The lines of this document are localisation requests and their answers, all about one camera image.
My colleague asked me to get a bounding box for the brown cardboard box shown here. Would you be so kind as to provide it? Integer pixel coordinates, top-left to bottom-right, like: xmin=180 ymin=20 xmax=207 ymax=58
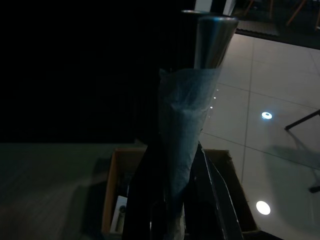
xmin=100 ymin=146 xmax=260 ymax=235

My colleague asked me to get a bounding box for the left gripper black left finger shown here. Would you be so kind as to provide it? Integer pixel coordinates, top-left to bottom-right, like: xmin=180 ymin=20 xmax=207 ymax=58
xmin=121 ymin=132 xmax=168 ymax=240

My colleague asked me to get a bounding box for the blue dustpan with long handle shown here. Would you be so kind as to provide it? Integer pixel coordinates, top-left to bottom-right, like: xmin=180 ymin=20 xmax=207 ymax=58
xmin=158 ymin=9 xmax=240 ymax=240

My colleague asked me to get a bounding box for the black cabinet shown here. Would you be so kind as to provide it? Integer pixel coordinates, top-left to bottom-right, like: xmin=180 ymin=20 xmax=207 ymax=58
xmin=0 ymin=0 xmax=201 ymax=145

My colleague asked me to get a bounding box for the dark ribbed floor mat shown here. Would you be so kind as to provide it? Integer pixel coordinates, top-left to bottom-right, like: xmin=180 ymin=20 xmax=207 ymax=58
xmin=234 ymin=14 xmax=320 ymax=44

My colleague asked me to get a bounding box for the orange wooden chair leg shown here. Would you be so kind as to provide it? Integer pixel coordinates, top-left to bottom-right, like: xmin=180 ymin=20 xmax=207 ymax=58
xmin=285 ymin=0 xmax=309 ymax=26
xmin=243 ymin=0 xmax=256 ymax=16

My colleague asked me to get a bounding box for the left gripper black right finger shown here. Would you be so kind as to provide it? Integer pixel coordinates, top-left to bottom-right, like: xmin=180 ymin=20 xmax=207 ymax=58
xmin=182 ymin=141 xmax=245 ymax=240

